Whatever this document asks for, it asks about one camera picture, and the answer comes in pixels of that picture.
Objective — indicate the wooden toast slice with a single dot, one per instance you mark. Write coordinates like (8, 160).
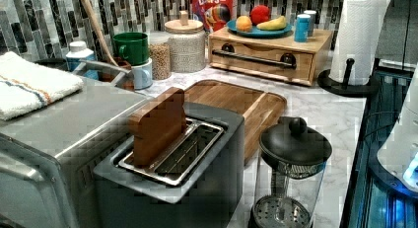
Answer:
(156, 126)

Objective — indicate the grey shaker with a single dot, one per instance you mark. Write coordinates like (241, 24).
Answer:
(312, 14)

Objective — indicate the white striped towel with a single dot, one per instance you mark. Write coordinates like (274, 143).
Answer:
(27, 86)

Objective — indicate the paper towel roll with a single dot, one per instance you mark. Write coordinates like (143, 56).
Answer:
(359, 30)

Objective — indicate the grey toaster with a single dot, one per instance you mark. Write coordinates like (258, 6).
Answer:
(197, 184)

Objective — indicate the wooden cutting board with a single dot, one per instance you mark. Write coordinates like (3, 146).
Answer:
(260, 109)

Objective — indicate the white ceramic jar wooden lid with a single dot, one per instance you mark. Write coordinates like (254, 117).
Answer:
(187, 44)

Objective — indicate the black paper towel holder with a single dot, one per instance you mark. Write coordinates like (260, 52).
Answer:
(344, 88)

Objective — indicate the wooden spoon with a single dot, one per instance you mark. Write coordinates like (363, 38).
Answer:
(97, 30)

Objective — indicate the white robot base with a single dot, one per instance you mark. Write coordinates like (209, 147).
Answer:
(398, 155)

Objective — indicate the glass french press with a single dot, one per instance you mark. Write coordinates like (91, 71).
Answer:
(291, 162)

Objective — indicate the yellow banana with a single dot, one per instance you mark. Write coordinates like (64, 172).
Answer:
(273, 25)

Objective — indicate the white-capped blue bottle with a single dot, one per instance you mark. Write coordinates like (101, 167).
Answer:
(78, 50)

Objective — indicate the green mug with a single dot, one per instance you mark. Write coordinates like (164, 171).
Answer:
(132, 47)

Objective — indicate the blue shaker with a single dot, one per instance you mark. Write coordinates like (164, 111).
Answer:
(302, 28)

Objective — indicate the glass jar of grains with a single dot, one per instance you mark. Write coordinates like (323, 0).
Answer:
(160, 54)

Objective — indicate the wooden drawer box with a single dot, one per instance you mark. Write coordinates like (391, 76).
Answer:
(318, 45)

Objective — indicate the red apple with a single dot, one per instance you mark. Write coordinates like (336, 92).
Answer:
(259, 14)

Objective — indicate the orange fruit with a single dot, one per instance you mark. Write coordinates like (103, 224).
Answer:
(244, 24)

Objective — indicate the Froot Loops cereal box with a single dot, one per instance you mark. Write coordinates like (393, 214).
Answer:
(214, 14)

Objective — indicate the brown utensil holder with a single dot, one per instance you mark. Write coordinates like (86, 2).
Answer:
(109, 75)

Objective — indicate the metal spatula handle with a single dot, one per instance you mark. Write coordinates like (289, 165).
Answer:
(86, 65)

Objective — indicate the wooden drawer with black handle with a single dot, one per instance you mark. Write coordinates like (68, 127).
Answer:
(267, 62)

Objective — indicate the light blue mug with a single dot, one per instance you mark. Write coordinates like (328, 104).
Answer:
(143, 76)

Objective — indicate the teal plate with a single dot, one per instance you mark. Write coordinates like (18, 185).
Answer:
(256, 32)

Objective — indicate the stainless toaster oven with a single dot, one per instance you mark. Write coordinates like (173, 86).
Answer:
(48, 157)

